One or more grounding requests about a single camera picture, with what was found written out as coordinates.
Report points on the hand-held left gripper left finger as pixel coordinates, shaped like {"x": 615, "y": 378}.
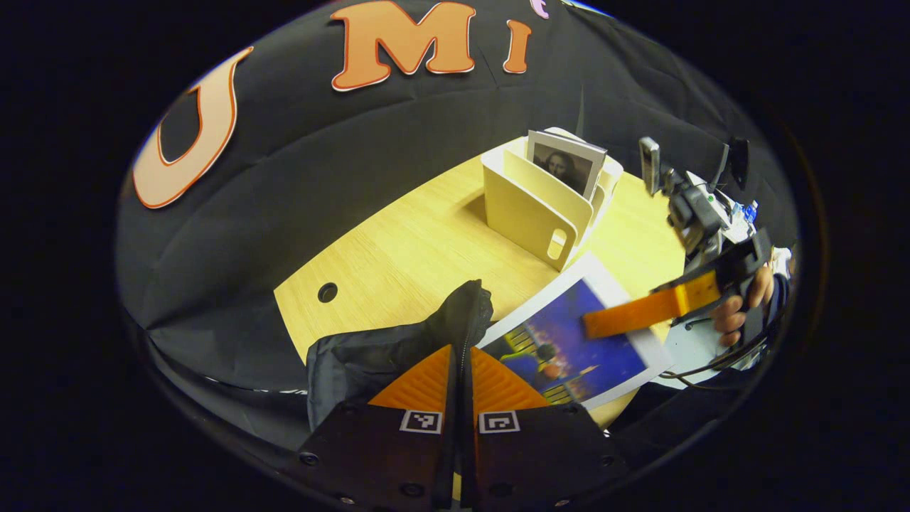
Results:
{"x": 384, "y": 455}

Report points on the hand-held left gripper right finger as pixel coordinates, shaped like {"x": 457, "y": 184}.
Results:
{"x": 540, "y": 455}

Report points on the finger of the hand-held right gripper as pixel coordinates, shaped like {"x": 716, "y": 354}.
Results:
{"x": 640, "y": 309}

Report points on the black schoolbag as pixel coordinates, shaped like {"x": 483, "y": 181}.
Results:
{"x": 398, "y": 355}

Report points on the blue cover book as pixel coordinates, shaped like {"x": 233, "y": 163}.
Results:
{"x": 569, "y": 355}

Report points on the grey portrait cover book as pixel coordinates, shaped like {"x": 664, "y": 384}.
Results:
{"x": 565, "y": 167}

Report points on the white bookshelf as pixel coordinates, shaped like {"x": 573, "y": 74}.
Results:
{"x": 526, "y": 213}

